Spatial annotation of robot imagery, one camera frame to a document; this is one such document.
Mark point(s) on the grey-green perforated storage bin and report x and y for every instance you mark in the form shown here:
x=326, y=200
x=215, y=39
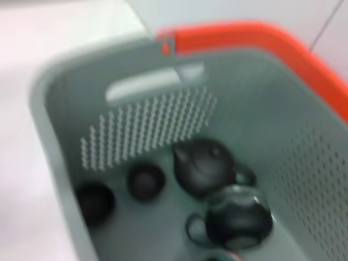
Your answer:
x=244, y=108

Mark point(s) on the black round teapot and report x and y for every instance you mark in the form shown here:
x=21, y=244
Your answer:
x=201, y=168

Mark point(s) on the black domed object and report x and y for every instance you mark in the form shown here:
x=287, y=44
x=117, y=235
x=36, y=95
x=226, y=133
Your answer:
x=95, y=204
x=146, y=180

